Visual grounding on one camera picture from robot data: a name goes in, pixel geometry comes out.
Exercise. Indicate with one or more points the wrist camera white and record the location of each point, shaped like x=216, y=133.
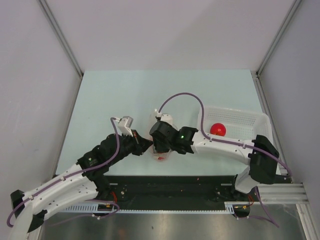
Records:
x=164, y=117
x=124, y=125

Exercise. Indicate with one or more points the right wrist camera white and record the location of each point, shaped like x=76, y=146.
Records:
x=164, y=117

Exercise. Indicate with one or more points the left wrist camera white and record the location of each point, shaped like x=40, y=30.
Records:
x=124, y=125

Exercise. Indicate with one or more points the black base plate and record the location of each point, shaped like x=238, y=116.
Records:
x=171, y=192

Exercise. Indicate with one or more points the left aluminium frame post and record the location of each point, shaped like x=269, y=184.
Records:
x=49, y=15

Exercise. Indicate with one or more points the white slotted cable duct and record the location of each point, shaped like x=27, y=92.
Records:
x=101, y=208

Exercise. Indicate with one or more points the white perforated plastic basket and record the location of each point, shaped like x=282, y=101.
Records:
x=240, y=125

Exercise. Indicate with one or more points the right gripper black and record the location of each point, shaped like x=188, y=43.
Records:
x=158, y=147

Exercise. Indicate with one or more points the right aluminium side rail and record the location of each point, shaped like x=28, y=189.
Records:
x=266, y=109

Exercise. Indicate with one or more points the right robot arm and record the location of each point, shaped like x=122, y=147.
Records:
x=259, y=154

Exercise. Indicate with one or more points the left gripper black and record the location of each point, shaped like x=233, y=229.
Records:
x=141, y=145

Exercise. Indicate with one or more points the aluminium frame post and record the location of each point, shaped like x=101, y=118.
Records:
x=49, y=15
x=279, y=35

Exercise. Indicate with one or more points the right aluminium frame post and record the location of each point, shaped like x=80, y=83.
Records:
x=279, y=35

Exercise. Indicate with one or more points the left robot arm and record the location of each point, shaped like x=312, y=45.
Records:
x=83, y=181

